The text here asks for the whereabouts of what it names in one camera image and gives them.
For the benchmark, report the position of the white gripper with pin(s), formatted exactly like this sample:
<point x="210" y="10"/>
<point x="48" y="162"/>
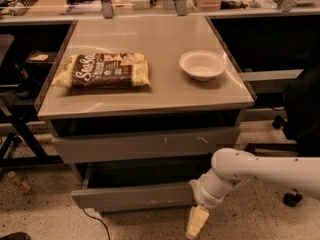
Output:
<point x="204" y="194"/>

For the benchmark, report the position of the grey drawer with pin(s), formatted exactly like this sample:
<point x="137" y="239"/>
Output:
<point x="142" y="145"/>
<point x="122" y="186"/>

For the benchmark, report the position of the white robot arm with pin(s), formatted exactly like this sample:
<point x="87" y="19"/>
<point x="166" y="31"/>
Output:
<point x="231" y="168"/>

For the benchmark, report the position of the grey top drawer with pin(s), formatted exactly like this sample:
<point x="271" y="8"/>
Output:
<point x="142" y="145"/>

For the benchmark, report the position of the grey drawer cabinet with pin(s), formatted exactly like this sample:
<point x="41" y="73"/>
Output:
<point x="174" y="97"/>

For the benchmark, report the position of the white paper bowl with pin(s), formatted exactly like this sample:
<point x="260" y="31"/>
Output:
<point x="202" y="65"/>

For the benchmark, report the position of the black office chair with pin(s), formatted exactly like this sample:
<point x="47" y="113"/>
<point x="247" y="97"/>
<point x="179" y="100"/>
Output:
<point x="302" y="106"/>

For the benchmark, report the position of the brown yellow snack bag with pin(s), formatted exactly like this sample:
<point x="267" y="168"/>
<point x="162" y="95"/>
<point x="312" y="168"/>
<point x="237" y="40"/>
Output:
<point x="103" y="70"/>

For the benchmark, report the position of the clear plastic water bottle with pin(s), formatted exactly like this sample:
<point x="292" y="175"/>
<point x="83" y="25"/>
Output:
<point x="19" y="183"/>

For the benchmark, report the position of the black power strip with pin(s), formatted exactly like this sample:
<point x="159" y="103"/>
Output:
<point x="21" y="6"/>

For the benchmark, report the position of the black desk frame left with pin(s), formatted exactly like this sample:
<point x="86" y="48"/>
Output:
<point x="21" y="85"/>

